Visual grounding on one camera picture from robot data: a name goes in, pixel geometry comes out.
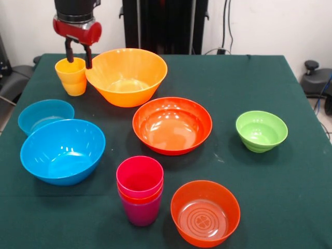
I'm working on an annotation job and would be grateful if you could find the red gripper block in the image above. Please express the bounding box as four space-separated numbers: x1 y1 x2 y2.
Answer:
52 18 103 70

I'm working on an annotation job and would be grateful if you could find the yellow plastic cup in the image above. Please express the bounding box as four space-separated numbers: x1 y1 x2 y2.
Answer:
54 57 88 97

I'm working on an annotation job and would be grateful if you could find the large orange plastic bowl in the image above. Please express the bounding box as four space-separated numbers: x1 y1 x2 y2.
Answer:
85 48 168 108

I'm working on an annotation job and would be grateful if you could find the magenta-red plastic cup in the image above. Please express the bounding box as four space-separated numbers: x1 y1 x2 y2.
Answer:
116 156 164 199

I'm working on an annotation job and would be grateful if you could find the orange-red plastic cup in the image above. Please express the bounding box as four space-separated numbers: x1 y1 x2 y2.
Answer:
117 181 164 204

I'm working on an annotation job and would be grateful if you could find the black rounded floor base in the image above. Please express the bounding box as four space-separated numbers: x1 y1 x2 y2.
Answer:
0 64 34 103
300 60 332 116

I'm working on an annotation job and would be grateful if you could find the small blue plastic bowl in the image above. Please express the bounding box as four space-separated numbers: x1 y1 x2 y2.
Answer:
17 99 75 136

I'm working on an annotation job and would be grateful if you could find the large blue plastic bowl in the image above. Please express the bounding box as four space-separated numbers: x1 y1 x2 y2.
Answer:
20 119 106 186

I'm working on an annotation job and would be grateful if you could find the wide orange-red shallow bowl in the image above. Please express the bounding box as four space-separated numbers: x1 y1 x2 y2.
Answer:
132 96 213 156

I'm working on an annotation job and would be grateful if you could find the purple plastic cup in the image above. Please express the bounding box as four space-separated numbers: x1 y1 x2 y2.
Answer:
118 190 163 227

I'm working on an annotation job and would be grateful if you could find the small orange-red ringed bowl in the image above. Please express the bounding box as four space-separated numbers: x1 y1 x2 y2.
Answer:
170 180 241 248

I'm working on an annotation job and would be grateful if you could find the green plastic bowl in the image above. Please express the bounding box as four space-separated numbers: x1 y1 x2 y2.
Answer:
235 110 289 154

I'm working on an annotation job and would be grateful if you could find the dark green table cloth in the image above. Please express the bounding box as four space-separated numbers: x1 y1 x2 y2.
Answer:
0 53 332 249

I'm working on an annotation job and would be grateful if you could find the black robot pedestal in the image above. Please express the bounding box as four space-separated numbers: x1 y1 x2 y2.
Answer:
119 0 211 56

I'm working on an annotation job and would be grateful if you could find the black wall cable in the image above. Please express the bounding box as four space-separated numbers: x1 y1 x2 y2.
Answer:
222 0 234 54

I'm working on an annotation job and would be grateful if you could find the blue cable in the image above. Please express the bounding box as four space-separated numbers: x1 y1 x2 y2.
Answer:
313 75 332 115

